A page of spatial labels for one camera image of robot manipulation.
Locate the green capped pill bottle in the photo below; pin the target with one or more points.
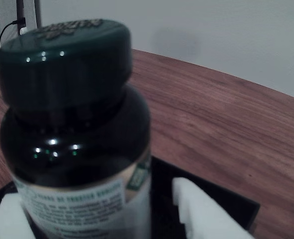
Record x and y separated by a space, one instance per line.
69 119

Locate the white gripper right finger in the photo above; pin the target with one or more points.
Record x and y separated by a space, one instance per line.
206 214

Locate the shallow black box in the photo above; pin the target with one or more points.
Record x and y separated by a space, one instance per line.
211 199

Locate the dark vertical post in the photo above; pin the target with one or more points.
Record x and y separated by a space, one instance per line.
20 11
38 12

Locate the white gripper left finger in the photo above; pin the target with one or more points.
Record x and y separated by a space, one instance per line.
10 219

